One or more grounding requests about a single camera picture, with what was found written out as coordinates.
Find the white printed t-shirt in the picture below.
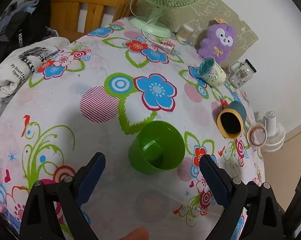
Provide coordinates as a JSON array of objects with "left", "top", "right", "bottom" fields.
[{"left": 0, "top": 37, "right": 70, "bottom": 104}]

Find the cotton swab container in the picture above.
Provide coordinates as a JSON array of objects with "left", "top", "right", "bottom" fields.
[{"left": 176, "top": 24, "right": 194, "bottom": 42}]

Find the green elephant pattern mat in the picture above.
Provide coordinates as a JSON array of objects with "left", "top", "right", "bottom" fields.
[{"left": 135, "top": 0, "right": 259, "bottom": 69}]

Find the glass mason jar mug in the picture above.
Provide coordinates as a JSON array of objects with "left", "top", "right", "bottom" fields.
[{"left": 228, "top": 59, "right": 257, "bottom": 88}]

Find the black bag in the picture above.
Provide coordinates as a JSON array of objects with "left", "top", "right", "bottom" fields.
[{"left": 0, "top": 0, "right": 51, "bottom": 64}]

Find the white cup with red interior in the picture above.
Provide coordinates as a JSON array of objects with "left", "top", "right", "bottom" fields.
[{"left": 246, "top": 122, "right": 267, "bottom": 147}]

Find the green plastic cup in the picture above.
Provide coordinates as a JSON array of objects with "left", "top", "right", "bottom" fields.
[{"left": 128, "top": 120, "right": 185, "bottom": 174}]

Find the white small fan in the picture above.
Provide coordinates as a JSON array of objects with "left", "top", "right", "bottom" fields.
[{"left": 256, "top": 111, "right": 286, "bottom": 153}]

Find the wooden headboard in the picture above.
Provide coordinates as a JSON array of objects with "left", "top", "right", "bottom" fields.
[{"left": 25, "top": 0, "right": 140, "bottom": 42}]

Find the teal cup with yellow rim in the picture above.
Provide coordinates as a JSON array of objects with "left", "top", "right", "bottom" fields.
[{"left": 217, "top": 101, "right": 247, "bottom": 139}]

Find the person's left hand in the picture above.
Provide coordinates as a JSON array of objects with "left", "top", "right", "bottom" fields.
[{"left": 121, "top": 226, "right": 150, "bottom": 240}]

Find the floral tablecloth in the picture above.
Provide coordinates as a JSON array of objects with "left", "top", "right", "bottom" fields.
[{"left": 0, "top": 18, "right": 265, "bottom": 239}]

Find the purple plush toy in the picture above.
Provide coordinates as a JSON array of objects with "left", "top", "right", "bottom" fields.
[{"left": 197, "top": 23, "right": 237, "bottom": 66}]

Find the clear patterned party cup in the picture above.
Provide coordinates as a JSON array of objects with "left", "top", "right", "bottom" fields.
[{"left": 195, "top": 56, "right": 226, "bottom": 87}]

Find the white fan cable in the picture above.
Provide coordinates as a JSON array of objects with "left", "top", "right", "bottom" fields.
[{"left": 129, "top": 0, "right": 176, "bottom": 55}]

